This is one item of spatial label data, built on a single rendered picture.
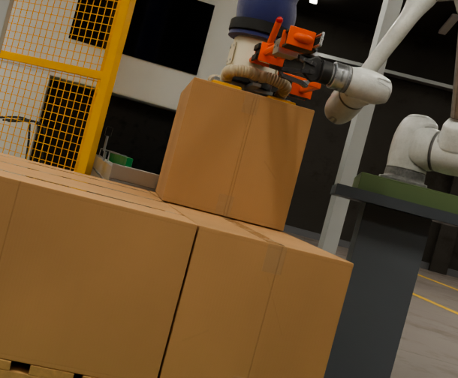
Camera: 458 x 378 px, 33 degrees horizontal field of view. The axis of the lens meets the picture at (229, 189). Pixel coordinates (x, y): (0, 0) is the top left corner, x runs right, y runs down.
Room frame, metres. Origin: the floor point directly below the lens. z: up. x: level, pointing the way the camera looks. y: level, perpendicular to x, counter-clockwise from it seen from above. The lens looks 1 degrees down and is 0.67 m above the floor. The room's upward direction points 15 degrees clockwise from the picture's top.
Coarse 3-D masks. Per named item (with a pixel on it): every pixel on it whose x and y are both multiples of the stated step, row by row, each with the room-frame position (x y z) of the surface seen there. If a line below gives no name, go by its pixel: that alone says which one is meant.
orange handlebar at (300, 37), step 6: (294, 36) 2.11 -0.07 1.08; (300, 36) 2.10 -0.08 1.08; (306, 36) 2.10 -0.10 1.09; (306, 42) 2.11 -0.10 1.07; (312, 42) 2.12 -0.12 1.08; (270, 48) 2.36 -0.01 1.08; (264, 54) 2.44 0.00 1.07; (270, 54) 2.38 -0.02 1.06; (264, 66) 2.67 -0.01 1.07; (300, 78) 2.81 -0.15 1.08; (312, 84) 2.82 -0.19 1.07; (318, 84) 2.82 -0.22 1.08; (300, 90) 3.02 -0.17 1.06; (306, 90) 2.95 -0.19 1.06; (312, 90) 2.90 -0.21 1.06
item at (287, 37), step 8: (288, 32) 2.11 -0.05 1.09; (296, 32) 2.11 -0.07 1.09; (304, 32) 2.11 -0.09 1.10; (312, 32) 2.12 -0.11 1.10; (280, 40) 2.19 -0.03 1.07; (288, 40) 2.11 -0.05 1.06; (296, 40) 2.11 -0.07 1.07; (288, 48) 2.17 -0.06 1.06; (296, 48) 2.14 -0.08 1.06; (304, 48) 2.12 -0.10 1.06
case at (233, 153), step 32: (192, 96) 2.45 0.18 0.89; (224, 96) 2.46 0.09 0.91; (256, 96) 2.48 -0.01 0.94; (192, 128) 2.45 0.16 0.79; (224, 128) 2.47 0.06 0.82; (256, 128) 2.48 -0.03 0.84; (288, 128) 2.49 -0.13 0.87; (192, 160) 2.46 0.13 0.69; (224, 160) 2.47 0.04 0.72; (256, 160) 2.48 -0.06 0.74; (288, 160) 2.50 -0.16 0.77; (160, 192) 2.66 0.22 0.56; (192, 192) 2.46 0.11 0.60; (224, 192) 2.47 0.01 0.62; (256, 192) 2.49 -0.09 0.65; (288, 192) 2.50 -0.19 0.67; (256, 224) 2.49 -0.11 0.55
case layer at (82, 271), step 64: (0, 192) 1.73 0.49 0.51; (64, 192) 1.76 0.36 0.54; (128, 192) 2.46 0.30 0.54; (0, 256) 1.74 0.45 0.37; (64, 256) 1.77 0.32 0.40; (128, 256) 1.80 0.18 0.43; (192, 256) 1.83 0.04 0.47; (256, 256) 1.86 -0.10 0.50; (320, 256) 1.89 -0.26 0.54; (0, 320) 1.75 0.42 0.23; (64, 320) 1.78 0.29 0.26; (128, 320) 1.81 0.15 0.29; (192, 320) 1.84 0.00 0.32; (256, 320) 1.87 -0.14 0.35; (320, 320) 1.90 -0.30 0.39
